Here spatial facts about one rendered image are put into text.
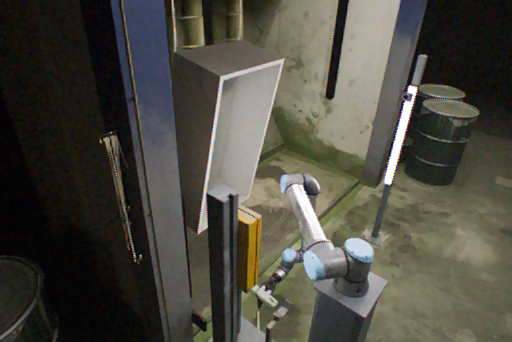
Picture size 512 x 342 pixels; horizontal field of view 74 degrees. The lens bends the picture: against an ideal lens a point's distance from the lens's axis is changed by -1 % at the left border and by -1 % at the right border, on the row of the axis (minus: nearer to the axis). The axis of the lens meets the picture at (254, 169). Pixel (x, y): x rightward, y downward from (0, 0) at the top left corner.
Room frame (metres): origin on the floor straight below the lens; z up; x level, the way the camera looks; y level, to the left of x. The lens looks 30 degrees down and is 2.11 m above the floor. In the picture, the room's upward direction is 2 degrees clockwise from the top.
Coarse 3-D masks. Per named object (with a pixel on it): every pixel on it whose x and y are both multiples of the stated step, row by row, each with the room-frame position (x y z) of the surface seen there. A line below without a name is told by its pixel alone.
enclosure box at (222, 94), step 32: (192, 64) 1.86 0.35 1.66; (224, 64) 1.91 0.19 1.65; (256, 64) 2.01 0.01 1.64; (192, 96) 1.86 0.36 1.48; (224, 96) 2.39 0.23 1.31; (256, 96) 2.34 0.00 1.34; (192, 128) 1.87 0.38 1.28; (224, 128) 2.48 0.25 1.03; (256, 128) 2.33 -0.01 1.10; (192, 160) 1.88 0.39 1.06; (224, 160) 2.52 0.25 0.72; (256, 160) 2.32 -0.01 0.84; (192, 192) 1.89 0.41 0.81; (192, 224) 1.91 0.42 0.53
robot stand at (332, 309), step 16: (320, 288) 1.28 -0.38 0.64; (320, 304) 1.27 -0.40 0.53; (336, 304) 1.21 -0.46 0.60; (352, 304) 1.18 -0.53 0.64; (368, 304) 1.18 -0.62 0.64; (320, 320) 1.25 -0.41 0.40; (336, 320) 1.20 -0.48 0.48; (352, 320) 1.15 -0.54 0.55; (368, 320) 1.25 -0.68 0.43; (320, 336) 1.24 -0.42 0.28; (336, 336) 1.19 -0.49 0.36; (352, 336) 1.14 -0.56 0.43
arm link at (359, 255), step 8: (352, 240) 1.36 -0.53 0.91; (360, 240) 1.37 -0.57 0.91; (344, 248) 1.32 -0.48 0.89; (352, 248) 1.30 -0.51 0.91; (360, 248) 1.31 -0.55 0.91; (368, 248) 1.31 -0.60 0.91; (352, 256) 1.26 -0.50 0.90; (360, 256) 1.25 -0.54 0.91; (368, 256) 1.26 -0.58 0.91; (352, 264) 1.24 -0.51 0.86; (360, 264) 1.24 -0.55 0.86; (368, 264) 1.25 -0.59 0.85; (352, 272) 1.23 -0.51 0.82; (360, 272) 1.24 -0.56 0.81; (368, 272) 1.27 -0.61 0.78; (352, 280) 1.25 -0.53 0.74; (360, 280) 1.24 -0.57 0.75
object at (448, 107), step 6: (426, 102) 3.82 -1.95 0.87; (432, 102) 3.84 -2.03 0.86; (438, 102) 3.85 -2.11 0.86; (444, 102) 3.85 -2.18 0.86; (450, 102) 3.86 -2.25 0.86; (432, 108) 3.64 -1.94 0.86; (438, 108) 3.64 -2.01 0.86; (444, 108) 3.65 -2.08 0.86; (450, 108) 3.66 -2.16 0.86; (456, 108) 3.67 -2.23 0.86; (462, 108) 3.68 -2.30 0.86; (468, 108) 3.67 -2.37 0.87; (450, 114) 3.47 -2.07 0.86; (456, 114) 3.47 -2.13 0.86; (462, 114) 3.48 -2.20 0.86; (468, 114) 3.49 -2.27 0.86; (474, 114) 3.50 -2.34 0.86
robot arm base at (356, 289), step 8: (336, 280) 1.31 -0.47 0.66; (344, 280) 1.27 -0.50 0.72; (368, 280) 1.30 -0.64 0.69; (336, 288) 1.28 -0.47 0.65; (344, 288) 1.25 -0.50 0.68; (352, 288) 1.24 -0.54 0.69; (360, 288) 1.24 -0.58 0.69; (368, 288) 1.27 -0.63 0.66; (352, 296) 1.22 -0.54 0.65; (360, 296) 1.23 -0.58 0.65
